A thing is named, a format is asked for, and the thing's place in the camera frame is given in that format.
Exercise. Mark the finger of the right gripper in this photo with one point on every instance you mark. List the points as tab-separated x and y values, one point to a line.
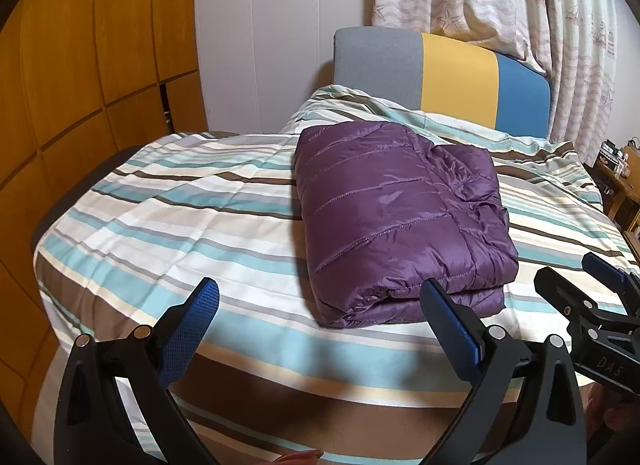
571	302
607	269

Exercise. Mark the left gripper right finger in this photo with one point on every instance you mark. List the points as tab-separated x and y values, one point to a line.
547	427

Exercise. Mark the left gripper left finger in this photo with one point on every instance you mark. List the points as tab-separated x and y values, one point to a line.
91	422

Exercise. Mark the purple quilted down jacket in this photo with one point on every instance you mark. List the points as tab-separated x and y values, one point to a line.
385	209

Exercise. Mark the person's hand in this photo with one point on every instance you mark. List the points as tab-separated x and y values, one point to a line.
308	457

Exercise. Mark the wooden desk with clutter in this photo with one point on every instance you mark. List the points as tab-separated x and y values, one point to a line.
617	175

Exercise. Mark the striped bed duvet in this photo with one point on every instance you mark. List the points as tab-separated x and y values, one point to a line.
268	379

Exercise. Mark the grey yellow blue headboard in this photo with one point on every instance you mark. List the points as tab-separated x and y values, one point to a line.
445	76

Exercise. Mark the pink patterned curtain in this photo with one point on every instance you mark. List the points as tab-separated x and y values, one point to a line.
570	42

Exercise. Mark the orange wooden wardrobe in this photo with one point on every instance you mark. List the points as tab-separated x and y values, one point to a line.
81	80

